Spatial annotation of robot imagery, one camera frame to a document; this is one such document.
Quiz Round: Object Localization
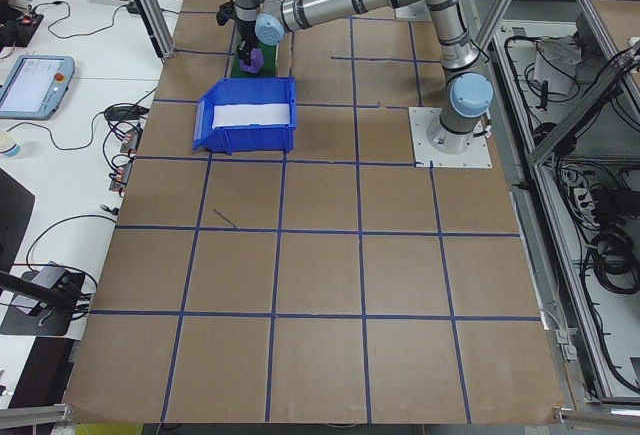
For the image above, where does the white crumpled container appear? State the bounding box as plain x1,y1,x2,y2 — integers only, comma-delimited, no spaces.
532,33,585,97

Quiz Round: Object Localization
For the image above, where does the grey small camera box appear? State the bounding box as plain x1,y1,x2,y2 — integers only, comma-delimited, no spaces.
35,262,76,292

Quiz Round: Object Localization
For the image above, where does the black electronics tray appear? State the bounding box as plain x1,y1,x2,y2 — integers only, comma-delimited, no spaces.
0,11,45,49

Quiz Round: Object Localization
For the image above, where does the black flat panel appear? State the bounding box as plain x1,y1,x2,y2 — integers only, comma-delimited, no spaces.
0,168,37,277

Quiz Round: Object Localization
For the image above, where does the black coiled cable bundle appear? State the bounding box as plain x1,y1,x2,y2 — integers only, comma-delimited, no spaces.
578,228,639,297

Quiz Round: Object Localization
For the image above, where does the purple foam block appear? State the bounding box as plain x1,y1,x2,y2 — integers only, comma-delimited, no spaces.
241,49,265,76

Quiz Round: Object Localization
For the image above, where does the small circuit board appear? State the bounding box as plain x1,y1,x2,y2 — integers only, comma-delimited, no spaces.
121,128,143,155
109,161,135,195

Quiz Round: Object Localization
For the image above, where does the aluminium profile post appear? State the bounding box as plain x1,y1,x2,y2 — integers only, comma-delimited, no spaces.
113,0,177,60

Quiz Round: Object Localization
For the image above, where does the green conveyor belt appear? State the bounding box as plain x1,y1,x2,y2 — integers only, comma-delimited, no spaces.
229,0,292,80

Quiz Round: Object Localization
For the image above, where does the black oval device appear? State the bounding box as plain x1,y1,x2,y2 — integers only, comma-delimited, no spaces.
103,104,150,122

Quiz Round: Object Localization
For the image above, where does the white power strip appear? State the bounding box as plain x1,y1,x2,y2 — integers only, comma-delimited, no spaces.
562,164,602,229

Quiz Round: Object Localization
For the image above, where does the black box device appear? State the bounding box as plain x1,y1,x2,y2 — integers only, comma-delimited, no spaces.
593,186,627,217

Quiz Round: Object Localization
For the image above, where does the black flat stand base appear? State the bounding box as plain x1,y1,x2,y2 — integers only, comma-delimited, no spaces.
0,267,87,337

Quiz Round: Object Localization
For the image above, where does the white square base plate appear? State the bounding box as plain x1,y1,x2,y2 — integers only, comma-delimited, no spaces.
394,3,433,21
408,106,494,171

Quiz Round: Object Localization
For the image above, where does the grey metal corner bracket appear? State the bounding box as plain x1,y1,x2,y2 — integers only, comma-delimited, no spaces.
541,303,577,362

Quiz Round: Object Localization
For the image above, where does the teach pendant with red button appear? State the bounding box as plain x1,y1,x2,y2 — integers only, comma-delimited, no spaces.
0,54,77,121

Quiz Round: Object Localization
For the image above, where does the aluminium profile bar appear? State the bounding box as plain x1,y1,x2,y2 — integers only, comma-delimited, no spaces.
551,404,640,425
0,402,72,427

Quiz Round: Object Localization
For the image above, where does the blue plastic storage bin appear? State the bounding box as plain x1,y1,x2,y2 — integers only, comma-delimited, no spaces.
192,76,299,157

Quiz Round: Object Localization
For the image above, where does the V-shaped metal bar frame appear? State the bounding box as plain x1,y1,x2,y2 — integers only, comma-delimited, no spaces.
462,0,640,412

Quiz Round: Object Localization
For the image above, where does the black long cable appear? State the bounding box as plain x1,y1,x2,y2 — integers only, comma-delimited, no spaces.
23,215,117,270
3,110,109,152
47,0,135,40

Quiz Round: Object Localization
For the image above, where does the white paper cup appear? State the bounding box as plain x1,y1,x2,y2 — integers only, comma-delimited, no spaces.
0,130,24,160

